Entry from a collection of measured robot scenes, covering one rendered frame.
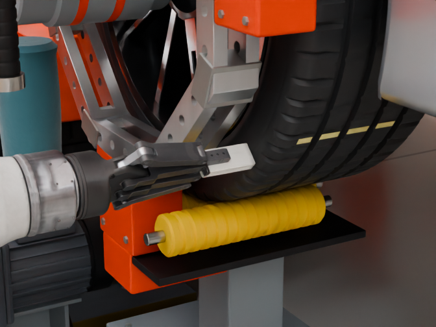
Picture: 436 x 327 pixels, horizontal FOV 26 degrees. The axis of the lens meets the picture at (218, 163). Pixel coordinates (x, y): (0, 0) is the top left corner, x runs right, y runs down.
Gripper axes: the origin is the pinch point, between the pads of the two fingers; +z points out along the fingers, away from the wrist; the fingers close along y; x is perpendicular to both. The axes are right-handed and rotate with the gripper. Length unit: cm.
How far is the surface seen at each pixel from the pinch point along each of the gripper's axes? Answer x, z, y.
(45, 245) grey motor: 14, -7, -53
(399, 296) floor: -3, 82, -87
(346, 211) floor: 33, 104, -123
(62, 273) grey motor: 9, -6, -54
